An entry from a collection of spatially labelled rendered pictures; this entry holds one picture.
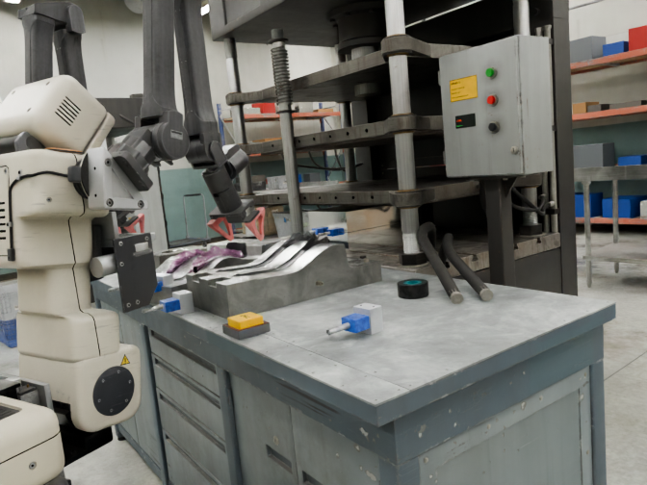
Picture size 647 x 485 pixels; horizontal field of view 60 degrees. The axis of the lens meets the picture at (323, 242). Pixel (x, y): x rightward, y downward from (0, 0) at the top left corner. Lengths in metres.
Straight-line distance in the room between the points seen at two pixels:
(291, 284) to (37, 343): 0.61
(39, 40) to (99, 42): 7.62
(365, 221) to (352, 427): 1.40
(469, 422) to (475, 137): 1.03
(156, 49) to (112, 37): 8.07
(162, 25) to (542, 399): 1.08
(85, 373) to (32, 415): 0.24
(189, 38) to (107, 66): 7.87
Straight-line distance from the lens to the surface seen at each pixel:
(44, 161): 1.16
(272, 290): 1.45
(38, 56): 1.60
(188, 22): 1.33
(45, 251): 1.22
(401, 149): 1.89
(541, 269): 2.42
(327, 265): 1.54
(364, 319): 1.16
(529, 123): 1.78
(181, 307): 1.54
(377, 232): 2.36
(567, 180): 2.55
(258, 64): 10.39
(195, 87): 1.30
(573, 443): 1.39
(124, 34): 9.40
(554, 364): 1.25
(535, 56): 1.84
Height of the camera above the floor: 1.16
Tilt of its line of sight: 8 degrees down
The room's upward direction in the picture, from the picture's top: 6 degrees counter-clockwise
